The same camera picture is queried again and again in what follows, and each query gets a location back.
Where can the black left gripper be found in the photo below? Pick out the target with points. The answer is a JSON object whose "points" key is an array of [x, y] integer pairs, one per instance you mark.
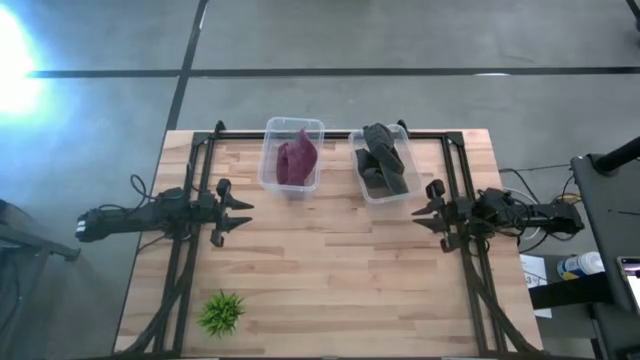
{"points": [[215, 212]]}

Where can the clear plastic bin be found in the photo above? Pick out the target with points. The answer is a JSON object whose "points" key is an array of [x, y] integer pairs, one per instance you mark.
{"points": [[265, 170], [412, 180]]}

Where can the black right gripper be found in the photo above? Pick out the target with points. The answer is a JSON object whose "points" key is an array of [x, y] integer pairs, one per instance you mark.
{"points": [[452, 215]]}

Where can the black pole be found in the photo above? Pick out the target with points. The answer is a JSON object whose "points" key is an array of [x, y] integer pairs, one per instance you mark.
{"points": [[617, 156]]}

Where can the dark stand leg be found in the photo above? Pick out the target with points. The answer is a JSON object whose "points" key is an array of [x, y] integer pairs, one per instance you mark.
{"points": [[35, 242]]}

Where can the smartphone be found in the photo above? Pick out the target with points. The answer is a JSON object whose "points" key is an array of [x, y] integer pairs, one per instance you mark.
{"points": [[631, 282]]}

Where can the grey side table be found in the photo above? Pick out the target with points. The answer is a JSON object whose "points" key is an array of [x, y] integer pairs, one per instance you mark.
{"points": [[610, 215]]}

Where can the black aluminium table frame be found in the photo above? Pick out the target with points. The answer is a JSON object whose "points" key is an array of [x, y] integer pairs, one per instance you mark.
{"points": [[200, 150]]}

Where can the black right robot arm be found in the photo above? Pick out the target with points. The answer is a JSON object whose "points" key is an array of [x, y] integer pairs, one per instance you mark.
{"points": [[530, 215]]}

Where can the small green artificial plant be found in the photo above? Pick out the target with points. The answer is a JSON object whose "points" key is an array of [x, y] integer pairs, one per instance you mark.
{"points": [[221, 314]]}

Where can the white canister with blue label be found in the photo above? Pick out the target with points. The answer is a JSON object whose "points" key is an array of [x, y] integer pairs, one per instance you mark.
{"points": [[580, 266]]}

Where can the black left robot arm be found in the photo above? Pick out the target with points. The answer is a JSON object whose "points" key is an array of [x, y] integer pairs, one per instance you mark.
{"points": [[135, 217]]}

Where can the white paper sheet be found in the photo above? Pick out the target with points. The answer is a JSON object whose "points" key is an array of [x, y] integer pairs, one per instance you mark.
{"points": [[540, 300]]}

